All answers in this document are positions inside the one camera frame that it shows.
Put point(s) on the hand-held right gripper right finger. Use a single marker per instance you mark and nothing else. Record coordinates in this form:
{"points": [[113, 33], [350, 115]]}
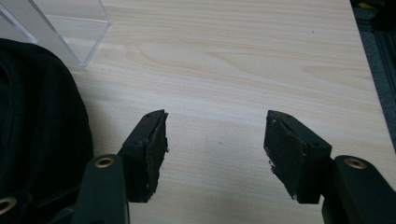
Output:
{"points": [[291, 155]]}

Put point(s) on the clear acrylic stand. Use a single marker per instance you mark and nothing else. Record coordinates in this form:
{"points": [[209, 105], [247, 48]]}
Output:
{"points": [[67, 29]]}

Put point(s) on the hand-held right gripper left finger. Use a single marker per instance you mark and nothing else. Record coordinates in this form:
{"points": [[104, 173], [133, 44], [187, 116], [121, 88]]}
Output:
{"points": [[146, 155]]}

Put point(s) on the black metal frame rail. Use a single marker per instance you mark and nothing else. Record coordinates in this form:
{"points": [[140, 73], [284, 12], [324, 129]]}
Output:
{"points": [[384, 46]]}

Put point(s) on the black cloth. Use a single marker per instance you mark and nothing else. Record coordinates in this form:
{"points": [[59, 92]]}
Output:
{"points": [[40, 124]]}

